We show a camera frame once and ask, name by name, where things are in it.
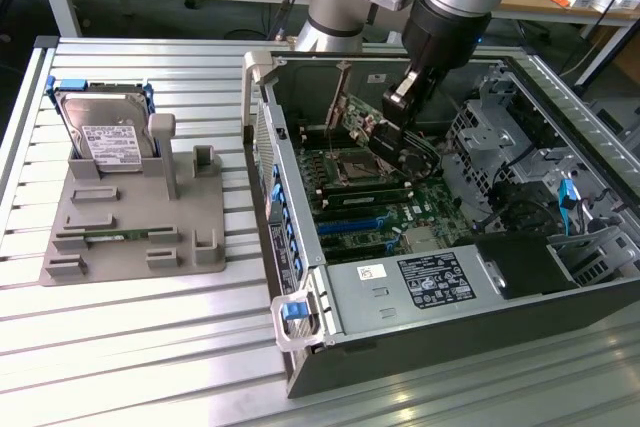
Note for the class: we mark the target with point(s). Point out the silver metal disk bay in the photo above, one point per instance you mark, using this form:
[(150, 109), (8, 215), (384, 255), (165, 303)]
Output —
[(480, 137)]

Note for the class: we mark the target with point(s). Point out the four-slot black RAM bank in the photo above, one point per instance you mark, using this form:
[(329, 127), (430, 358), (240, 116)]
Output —
[(365, 197), (312, 134)]

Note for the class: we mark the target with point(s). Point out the grey plastic parts rack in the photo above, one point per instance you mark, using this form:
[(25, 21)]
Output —
[(125, 207)]

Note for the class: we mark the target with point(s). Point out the blue case release latch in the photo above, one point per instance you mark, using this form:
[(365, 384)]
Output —
[(292, 309)]

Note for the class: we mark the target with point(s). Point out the blue expansion card retainer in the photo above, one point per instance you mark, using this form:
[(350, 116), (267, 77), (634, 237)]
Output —
[(287, 219)]

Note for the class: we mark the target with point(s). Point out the grey metal computer case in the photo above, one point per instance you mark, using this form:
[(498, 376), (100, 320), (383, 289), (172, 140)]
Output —
[(615, 119)]

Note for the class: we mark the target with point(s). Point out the CPU socket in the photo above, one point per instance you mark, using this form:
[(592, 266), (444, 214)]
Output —
[(355, 169)]

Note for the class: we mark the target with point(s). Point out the silver chipset heatsink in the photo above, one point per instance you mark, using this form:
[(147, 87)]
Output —
[(422, 239)]

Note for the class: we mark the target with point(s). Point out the open black PC case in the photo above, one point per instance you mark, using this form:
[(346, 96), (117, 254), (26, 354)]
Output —
[(450, 347)]

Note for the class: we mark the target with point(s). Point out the silver power supply unit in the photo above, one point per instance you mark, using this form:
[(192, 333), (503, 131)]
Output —
[(400, 307)]

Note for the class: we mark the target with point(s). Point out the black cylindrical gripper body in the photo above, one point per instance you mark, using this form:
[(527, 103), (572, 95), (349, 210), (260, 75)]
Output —
[(445, 37)]

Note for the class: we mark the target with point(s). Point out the silver hard disk drive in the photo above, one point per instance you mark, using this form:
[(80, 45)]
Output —
[(110, 137)]

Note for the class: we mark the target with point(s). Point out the green Dell motherboard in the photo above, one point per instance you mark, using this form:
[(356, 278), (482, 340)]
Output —
[(435, 207)]

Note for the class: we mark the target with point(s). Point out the green graphics card black shroud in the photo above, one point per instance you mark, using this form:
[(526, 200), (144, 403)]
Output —
[(357, 117)]

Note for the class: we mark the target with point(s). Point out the black expansion slot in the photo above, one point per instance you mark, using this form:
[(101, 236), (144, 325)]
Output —
[(350, 214)]

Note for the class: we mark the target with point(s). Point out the green RAM stick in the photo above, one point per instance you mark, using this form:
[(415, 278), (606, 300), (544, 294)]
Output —
[(120, 235)]

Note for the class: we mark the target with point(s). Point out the blue expansion slot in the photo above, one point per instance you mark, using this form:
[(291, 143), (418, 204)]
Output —
[(350, 226)]

